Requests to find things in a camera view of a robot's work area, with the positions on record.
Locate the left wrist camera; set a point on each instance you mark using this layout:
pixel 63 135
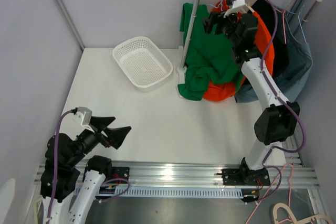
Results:
pixel 82 117

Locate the beige wooden hanger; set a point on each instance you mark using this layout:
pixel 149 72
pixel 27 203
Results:
pixel 249 5

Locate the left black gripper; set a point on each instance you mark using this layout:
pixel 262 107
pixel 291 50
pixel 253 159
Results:
pixel 114 137

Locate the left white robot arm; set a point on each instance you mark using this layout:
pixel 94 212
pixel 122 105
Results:
pixel 102 180

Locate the beige hanger floor left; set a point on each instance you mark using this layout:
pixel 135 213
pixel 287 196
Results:
pixel 35 209

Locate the grey blue t shirt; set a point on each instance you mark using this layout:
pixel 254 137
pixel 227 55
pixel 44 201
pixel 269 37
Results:
pixel 293 79

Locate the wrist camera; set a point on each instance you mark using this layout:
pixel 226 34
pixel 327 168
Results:
pixel 234 6
pixel 82 117

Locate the white slotted cable duct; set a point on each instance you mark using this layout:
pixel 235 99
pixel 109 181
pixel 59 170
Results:
pixel 184 192

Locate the beige hanger on floor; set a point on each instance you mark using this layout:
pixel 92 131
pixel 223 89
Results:
pixel 291 218

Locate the green t shirt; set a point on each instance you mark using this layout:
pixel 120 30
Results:
pixel 211 72

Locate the black mount plate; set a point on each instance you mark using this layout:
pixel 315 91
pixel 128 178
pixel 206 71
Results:
pixel 119 172
pixel 231 178

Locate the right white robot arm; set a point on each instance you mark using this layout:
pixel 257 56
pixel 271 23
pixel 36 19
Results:
pixel 279 117

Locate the right black mount plate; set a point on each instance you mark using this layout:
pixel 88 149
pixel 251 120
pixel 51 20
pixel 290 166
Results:
pixel 231 178

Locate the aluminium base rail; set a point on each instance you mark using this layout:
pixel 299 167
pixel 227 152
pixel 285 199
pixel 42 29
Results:
pixel 159 174

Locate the white plastic basket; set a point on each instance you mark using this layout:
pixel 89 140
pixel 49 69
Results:
pixel 143 63

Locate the blue wire hanger right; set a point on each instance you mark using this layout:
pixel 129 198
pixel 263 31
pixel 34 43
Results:
pixel 301 21

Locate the left black mount plate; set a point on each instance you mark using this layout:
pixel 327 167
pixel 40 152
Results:
pixel 119 172

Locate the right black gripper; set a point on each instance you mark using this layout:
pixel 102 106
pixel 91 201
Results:
pixel 219 19

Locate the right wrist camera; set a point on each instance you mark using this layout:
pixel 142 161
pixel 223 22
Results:
pixel 234 6

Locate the pink wire hanger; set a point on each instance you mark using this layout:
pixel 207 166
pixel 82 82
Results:
pixel 283 13

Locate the black t shirt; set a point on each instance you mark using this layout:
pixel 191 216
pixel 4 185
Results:
pixel 281 59

